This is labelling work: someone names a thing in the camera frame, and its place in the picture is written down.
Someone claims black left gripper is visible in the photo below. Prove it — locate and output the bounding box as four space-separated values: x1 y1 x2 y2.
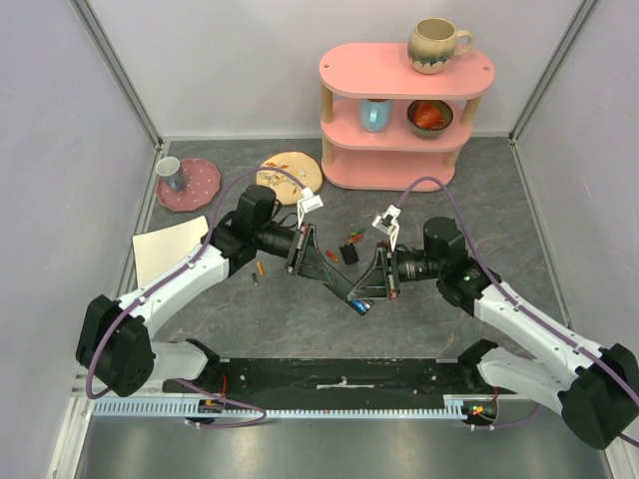
254 222 335 284

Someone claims blue battery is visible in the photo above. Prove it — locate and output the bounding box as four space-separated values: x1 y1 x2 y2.
351 300 366 312

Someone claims black battery cover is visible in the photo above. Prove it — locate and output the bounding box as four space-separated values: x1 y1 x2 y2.
339 243 359 265

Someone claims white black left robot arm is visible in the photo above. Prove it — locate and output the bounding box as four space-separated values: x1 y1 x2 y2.
76 186 366 399

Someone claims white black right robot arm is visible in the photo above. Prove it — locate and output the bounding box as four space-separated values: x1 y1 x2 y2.
349 209 638 450

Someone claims red orange battery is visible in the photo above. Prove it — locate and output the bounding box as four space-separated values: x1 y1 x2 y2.
325 249 339 263

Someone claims cream bird plate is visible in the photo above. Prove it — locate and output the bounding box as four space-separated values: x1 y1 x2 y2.
256 151 323 206

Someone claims pink three-tier shelf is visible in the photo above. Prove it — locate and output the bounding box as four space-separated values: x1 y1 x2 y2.
319 43 495 192

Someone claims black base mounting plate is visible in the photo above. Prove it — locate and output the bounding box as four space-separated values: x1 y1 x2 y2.
193 358 493 410

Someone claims pink dotted plate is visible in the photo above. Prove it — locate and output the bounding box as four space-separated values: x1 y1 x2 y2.
155 158 221 213

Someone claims white square plate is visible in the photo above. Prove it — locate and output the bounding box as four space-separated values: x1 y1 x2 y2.
132 216 209 286

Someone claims light blue mug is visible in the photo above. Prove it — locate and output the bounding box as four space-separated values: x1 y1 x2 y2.
359 99 392 133

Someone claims grey blue cup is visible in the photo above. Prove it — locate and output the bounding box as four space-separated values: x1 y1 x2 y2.
155 157 186 192

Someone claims orange cup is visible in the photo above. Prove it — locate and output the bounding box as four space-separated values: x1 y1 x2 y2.
412 101 446 130

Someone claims dark patterned bowl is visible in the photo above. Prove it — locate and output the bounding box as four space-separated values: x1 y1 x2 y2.
406 100 454 139

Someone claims beige ceramic mug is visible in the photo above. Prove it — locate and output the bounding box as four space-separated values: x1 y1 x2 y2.
407 18 473 75

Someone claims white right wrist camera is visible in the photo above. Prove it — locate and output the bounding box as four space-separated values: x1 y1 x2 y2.
371 205 401 251

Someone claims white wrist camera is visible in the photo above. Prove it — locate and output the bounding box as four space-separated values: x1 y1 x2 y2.
371 205 401 251
297 188 323 229

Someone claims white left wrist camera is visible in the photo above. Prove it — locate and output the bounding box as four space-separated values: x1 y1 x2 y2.
297 188 323 229

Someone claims white slotted cable duct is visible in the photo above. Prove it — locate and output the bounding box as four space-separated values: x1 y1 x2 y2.
92 395 500 417

